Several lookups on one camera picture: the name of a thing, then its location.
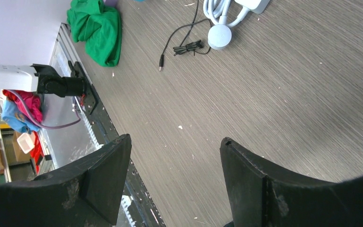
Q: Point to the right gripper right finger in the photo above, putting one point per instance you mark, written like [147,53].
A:
[264,194]

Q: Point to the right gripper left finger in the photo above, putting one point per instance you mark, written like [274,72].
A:
[50,200]

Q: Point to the green cloth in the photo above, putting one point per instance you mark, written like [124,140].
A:
[99,27]

